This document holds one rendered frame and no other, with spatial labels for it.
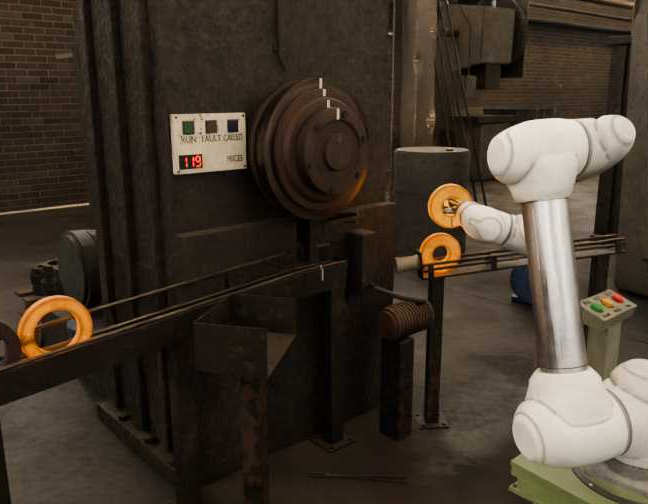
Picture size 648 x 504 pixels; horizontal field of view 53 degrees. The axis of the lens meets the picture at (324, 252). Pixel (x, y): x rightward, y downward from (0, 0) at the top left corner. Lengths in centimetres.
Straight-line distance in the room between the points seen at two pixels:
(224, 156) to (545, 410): 124
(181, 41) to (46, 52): 616
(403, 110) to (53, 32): 406
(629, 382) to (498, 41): 884
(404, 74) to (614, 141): 520
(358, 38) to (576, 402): 156
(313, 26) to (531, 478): 159
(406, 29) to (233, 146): 467
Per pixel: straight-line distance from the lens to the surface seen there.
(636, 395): 159
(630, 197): 460
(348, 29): 248
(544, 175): 145
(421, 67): 643
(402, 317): 238
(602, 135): 153
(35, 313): 182
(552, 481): 167
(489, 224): 197
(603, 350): 240
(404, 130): 663
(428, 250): 246
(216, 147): 210
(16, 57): 809
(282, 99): 208
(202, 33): 211
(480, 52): 994
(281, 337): 191
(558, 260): 147
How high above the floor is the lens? 130
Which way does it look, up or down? 14 degrees down
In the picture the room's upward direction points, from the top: straight up
